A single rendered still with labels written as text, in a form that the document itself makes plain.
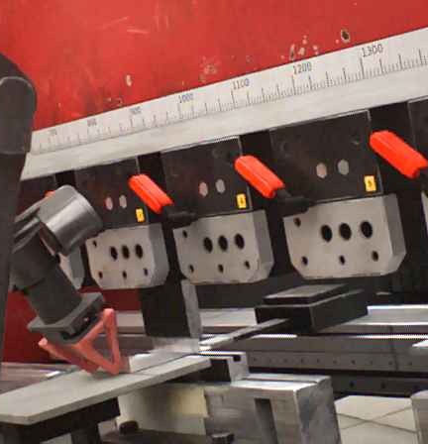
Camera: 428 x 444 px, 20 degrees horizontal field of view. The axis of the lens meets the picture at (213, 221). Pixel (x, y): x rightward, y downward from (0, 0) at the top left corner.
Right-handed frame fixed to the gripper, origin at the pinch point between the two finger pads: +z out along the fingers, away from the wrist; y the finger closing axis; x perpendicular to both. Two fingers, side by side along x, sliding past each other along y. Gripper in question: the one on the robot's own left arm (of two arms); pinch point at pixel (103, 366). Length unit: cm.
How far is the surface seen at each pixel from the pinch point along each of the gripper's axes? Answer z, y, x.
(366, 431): 207, 235, -186
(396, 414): 218, 240, -208
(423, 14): -25, -55, -22
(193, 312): 1.2, -5.8, -11.8
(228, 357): 5.7, -12.5, -8.5
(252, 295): 30, 44, -53
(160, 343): 4.6, 2.4, -9.7
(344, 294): 15.4, -7.0, -32.7
